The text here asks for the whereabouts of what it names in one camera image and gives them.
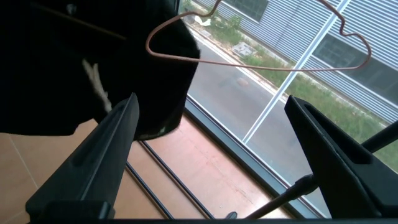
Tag pink clothes hanger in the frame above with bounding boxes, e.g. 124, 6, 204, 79
30, 2, 127, 41
145, 0, 373, 73

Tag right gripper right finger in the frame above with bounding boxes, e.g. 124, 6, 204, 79
284, 95, 398, 219

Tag window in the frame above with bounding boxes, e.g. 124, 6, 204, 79
177, 0, 398, 219

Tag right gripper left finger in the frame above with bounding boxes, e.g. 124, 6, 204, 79
25, 92, 140, 220

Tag black trousers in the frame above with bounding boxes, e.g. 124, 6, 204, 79
0, 0, 201, 141

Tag black clothes rack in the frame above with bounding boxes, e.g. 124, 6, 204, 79
125, 120, 398, 220

